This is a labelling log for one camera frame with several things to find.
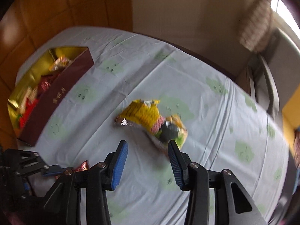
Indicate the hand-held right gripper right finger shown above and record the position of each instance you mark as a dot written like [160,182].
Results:
[174,164]

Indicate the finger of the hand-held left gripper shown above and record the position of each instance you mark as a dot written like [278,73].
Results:
[52,170]

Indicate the orange snack packet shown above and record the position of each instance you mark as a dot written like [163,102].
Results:
[59,62]

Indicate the yellow snack packet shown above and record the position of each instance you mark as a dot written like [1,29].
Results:
[140,113]

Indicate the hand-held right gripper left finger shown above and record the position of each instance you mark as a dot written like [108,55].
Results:
[119,164]

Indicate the yellow-green packet with dark circle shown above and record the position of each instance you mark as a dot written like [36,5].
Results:
[170,132]

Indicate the brown-red packet with zigzag edge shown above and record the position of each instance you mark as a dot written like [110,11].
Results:
[82,166]

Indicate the maroon box with gold lining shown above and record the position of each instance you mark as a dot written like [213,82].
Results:
[58,91]

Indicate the grey armchair colourful cushion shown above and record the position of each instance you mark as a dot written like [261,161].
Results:
[269,86]

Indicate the light blue cloud-print tablecloth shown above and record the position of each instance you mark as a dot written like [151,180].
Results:
[211,126]

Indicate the beige patterned curtain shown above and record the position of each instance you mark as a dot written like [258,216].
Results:
[256,21]

